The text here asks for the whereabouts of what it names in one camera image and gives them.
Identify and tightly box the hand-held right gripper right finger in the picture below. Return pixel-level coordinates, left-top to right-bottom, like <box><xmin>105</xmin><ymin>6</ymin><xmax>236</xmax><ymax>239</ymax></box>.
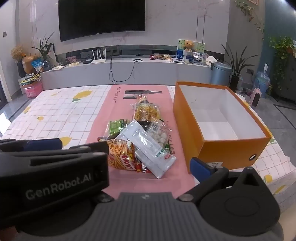
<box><xmin>177</xmin><ymin>157</ymin><xmax>264</xmax><ymax>202</ymax></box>

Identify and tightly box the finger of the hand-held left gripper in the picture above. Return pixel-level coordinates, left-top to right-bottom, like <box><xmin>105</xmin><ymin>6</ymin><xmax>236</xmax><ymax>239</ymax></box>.
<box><xmin>0</xmin><ymin>138</ymin><xmax>62</xmax><ymax>152</ymax></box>
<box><xmin>63</xmin><ymin>141</ymin><xmax>109</xmax><ymax>155</ymax></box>

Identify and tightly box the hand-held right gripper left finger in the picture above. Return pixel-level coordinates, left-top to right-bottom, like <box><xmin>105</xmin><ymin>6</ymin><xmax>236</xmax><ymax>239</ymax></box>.
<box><xmin>96</xmin><ymin>193</ymin><xmax>115</xmax><ymax>204</ymax></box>

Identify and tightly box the orange cardboard box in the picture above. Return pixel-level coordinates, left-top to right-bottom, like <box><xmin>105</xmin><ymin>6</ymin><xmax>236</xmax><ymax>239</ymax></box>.
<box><xmin>173</xmin><ymin>81</ymin><xmax>272</xmax><ymax>175</ymax></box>

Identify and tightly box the black and green snack packet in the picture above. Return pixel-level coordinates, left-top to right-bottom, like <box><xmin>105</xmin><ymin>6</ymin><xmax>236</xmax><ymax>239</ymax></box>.
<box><xmin>105</xmin><ymin>118</ymin><xmax>154</xmax><ymax>140</ymax></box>

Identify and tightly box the red stick snack packet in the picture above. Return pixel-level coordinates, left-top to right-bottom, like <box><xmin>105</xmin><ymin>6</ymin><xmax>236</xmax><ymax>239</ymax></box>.
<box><xmin>97</xmin><ymin>137</ymin><xmax>152</xmax><ymax>174</ymax></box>

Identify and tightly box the clear packet of white balls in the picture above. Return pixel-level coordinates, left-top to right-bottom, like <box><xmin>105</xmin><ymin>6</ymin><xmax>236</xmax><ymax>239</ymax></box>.
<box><xmin>147</xmin><ymin>119</ymin><xmax>172</xmax><ymax>149</ymax></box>

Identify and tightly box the white foil snack packet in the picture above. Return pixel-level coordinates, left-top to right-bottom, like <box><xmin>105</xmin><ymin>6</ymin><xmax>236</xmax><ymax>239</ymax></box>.
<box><xmin>115</xmin><ymin>120</ymin><xmax>177</xmax><ymax>179</ymax></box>

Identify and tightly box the clear bag of yellow snacks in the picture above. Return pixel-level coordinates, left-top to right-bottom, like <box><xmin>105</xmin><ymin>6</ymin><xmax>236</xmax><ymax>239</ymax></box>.
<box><xmin>132</xmin><ymin>102</ymin><xmax>162</xmax><ymax>121</ymax></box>

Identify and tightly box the pile of snacks on console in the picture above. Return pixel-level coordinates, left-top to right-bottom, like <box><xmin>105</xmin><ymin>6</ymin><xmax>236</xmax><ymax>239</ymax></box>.
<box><xmin>150</xmin><ymin>53</ymin><xmax>173</xmax><ymax>61</ymax></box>

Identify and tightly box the pink placemat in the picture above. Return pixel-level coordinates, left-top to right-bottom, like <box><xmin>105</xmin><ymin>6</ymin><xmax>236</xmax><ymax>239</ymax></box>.
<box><xmin>86</xmin><ymin>85</ymin><xmax>202</xmax><ymax>200</ymax></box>

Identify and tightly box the pink box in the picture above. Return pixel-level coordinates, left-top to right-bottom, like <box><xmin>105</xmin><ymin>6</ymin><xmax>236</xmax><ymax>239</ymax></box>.
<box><xmin>24</xmin><ymin>82</ymin><xmax>43</xmax><ymax>99</ymax></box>

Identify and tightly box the pile of colourful packets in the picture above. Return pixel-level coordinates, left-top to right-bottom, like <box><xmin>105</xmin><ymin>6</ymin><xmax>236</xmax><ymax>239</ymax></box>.
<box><xmin>19</xmin><ymin>72</ymin><xmax>41</xmax><ymax>86</ymax></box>

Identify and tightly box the blue printed bag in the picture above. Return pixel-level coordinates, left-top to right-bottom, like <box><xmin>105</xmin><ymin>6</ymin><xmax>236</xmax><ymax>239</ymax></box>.
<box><xmin>32</xmin><ymin>58</ymin><xmax>44</xmax><ymax>73</ymax></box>

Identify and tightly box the orange bag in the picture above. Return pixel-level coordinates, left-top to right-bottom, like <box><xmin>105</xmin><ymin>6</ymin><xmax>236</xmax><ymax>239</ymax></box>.
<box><xmin>21</xmin><ymin>55</ymin><xmax>38</xmax><ymax>74</ymax></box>

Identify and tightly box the white router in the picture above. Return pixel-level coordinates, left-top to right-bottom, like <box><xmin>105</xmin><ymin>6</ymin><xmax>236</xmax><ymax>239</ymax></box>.
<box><xmin>91</xmin><ymin>48</ymin><xmax>107</xmax><ymax>64</ymax></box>

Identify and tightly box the pink heater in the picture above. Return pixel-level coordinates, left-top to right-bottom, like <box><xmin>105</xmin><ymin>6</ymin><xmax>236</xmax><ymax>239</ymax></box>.
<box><xmin>252</xmin><ymin>88</ymin><xmax>262</xmax><ymax>107</ymax></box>

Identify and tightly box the dried flower vase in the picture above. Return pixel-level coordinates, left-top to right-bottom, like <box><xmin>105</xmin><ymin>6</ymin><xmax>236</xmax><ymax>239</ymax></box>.
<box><xmin>10</xmin><ymin>45</ymin><xmax>27</xmax><ymax>78</ymax></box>

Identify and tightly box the potted grass plant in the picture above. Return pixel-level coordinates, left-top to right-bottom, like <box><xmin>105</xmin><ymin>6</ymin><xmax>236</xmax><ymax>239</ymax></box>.
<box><xmin>32</xmin><ymin>31</ymin><xmax>56</xmax><ymax>71</ymax></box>

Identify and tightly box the grey television console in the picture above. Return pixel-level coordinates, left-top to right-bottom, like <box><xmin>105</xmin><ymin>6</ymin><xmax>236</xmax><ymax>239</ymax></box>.
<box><xmin>39</xmin><ymin>57</ymin><xmax>214</xmax><ymax>91</ymax></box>

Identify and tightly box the grey pedal bin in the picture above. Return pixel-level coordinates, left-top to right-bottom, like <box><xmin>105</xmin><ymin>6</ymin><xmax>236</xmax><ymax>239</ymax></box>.
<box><xmin>210</xmin><ymin>62</ymin><xmax>232</xmax><ymax>87</ymax></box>

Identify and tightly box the tall potted plant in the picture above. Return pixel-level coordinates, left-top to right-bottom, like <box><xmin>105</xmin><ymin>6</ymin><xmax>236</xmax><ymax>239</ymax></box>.
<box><xmin>220</xmin><ymin>42</ymin><xmax>260</xmax><ymax>93</ymax></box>

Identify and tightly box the blue water bottle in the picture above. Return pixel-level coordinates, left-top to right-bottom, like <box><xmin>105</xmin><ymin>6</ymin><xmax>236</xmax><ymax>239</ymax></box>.
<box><xmin>254</xmin><ymin>71</ymin><xmax>271</xmax><ymax>93</ymax></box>

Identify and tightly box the white round sign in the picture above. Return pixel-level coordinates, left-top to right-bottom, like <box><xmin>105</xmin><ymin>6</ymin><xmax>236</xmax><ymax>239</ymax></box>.
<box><xmin>205</xmin><ymin>56</ymin><xmax>218</xmax><ymax>68</ymax></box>

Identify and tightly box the white and blue mug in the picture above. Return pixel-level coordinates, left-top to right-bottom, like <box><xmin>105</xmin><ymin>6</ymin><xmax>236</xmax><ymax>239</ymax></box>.
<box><xmin>184</xmin><ymin>51</ymin><xmax>195</xmax><ymax>64</ymax></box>

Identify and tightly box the dark grey cabinet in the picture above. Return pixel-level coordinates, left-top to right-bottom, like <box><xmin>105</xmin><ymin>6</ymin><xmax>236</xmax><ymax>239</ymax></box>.
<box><xmin>276</xmin><ymin>56</ymin><xmax>296</xmax><ymax>103</ymax></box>

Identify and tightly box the brown teddy bear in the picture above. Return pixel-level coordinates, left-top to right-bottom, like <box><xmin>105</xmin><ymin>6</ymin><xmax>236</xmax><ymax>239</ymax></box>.
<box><xmin>183</xmin><ymin>40</ymin><xmax>195</xmax><ymax>52</ymax></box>

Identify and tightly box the black television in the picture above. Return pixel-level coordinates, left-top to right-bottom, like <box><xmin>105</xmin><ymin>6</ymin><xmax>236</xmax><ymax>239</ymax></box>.
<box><xmin>58</xmin><ymin>0</ymin><xmax>146</xmax><ymax>42</ymax></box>

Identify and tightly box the dark cabinet with plants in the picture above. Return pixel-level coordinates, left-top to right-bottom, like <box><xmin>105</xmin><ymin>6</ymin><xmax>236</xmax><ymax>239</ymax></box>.
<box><xmin>269</xmin><ymin>35</ymin><xmax>296</xmax><ymax>91</ymax></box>

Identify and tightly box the hanging vine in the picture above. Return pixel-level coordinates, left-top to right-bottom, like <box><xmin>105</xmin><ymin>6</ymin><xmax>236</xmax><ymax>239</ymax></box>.
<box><xmin>235</xmin><ymin>0</ymin><xmax>265</xmax><ymax>40</ymax></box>

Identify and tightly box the black cable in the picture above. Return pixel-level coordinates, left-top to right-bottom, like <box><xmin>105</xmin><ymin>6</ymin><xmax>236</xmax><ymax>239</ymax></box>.
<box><xmin>109</xmin><ymin>50</ymin><xmax>144</xmax><ymax>83</ymax></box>

